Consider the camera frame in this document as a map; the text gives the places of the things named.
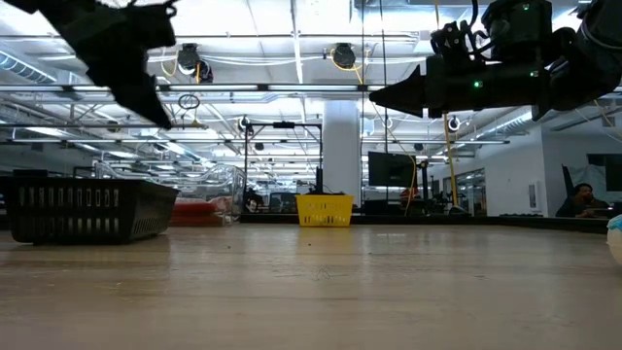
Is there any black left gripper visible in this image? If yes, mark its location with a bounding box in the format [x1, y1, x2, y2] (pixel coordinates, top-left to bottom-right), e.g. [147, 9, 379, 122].
[43, 0, 177, 128]

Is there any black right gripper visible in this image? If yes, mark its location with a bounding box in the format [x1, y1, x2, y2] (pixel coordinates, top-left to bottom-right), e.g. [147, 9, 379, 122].
[368, 57, 553, 121]

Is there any blue frosted donut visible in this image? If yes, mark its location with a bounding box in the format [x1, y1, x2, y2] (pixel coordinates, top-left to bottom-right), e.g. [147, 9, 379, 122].
[605, 213, 622, 267]

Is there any black monitor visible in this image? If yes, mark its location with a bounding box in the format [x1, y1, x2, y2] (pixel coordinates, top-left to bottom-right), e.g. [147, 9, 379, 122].
[367, 151, 415, 188]

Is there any white building column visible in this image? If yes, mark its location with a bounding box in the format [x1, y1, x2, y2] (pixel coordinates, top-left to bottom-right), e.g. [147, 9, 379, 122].
[322, 99, 364, 208]

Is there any clear plastic container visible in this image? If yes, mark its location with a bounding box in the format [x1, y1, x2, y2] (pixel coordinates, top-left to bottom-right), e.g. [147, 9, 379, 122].
[91, 162, 247, 228]

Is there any black plastic basket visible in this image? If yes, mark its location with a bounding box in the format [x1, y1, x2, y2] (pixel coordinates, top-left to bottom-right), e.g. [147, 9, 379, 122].
[4, 175, 180, 246]

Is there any yellow plastic basket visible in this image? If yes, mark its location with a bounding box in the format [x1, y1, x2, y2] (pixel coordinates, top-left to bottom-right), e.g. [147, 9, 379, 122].
[294, 193, 355, 228]

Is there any person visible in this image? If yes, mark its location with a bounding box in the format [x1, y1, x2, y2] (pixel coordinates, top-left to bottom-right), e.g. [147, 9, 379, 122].
[555, 182, 612, 219]

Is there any black ceiling cable reel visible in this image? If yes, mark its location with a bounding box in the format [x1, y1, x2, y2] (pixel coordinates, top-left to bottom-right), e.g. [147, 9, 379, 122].
[176, 42, 215, 85]
[331, 42, 359, 70]

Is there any black camera stand frame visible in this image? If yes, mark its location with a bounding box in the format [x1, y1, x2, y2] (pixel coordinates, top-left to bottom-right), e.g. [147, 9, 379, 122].
[241, 120, 326, 195]

